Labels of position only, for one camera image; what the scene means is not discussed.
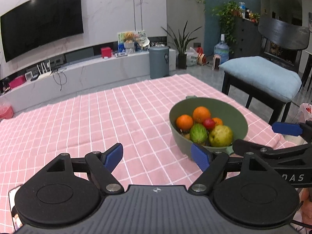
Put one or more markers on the pink storage box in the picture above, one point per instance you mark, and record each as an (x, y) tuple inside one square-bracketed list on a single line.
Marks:
[(20, 80)]

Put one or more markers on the green cucumber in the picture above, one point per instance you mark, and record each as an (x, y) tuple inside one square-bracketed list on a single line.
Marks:
[(198, 134)]

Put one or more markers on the red tomato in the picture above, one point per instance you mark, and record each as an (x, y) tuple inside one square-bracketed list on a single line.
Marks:
[(209, 124)]

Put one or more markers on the grey trash bin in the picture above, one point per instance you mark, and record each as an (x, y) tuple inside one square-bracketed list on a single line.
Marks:
[(159, 62)]

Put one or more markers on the orange at bowl right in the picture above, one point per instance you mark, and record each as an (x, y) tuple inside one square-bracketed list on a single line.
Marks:
[(217, 121)]

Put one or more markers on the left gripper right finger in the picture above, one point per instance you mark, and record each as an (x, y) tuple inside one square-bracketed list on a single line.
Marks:
[(258, 198)]

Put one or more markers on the white wifi router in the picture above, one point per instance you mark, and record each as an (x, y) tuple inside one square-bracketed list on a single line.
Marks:
[(44, 69)]

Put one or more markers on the rough orange fruit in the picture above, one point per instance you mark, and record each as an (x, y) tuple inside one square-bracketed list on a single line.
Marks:
[(200, 114)]

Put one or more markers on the black wooden chair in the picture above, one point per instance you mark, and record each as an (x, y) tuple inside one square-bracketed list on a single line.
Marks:
[(285, 35)]

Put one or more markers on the red box on counter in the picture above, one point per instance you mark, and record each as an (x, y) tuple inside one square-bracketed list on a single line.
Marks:
[(106, 52)]

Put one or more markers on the leafy green pothos plant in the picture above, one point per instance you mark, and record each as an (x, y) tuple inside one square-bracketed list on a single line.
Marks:
[(227, 13)]

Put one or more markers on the white marble tv bench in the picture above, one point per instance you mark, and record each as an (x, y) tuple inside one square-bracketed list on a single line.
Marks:
[(75, 78)]

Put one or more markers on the potted long-leaf plant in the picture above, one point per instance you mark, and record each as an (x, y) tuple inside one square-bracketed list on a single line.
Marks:
[(180, 42)]

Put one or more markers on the black curved television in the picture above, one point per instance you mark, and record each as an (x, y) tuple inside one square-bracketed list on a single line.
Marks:
[(39, 22)]

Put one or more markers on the white plastic bag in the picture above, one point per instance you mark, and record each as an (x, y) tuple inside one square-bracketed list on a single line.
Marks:
[(192, 57)]

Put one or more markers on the blue water jug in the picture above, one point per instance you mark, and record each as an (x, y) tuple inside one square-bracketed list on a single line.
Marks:
[(222, 50)]

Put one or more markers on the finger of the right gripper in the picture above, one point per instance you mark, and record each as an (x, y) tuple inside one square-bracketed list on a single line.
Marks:
[(287, 128)]

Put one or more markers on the dark drawer cabinet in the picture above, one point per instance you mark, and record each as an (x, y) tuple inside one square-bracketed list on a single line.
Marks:
[(248, 38)]

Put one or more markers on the pink checkered tablecloth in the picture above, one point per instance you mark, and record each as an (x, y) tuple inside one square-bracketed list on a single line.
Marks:
[(136, 115)]

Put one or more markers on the light blue seat cushion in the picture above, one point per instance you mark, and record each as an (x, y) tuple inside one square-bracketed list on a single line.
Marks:
[(276, 81)]

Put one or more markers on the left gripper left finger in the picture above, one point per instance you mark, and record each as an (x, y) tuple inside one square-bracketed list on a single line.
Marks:
[(68, 190)]

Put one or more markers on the teddy bear in basket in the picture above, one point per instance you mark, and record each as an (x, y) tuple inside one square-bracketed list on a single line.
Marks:
[(132, 41)]

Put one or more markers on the green fruit bowl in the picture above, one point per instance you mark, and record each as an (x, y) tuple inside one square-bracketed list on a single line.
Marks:
[(228, 114)]

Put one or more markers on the small orange mandarin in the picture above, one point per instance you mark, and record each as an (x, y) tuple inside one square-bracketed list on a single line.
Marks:
[(184, 123)]

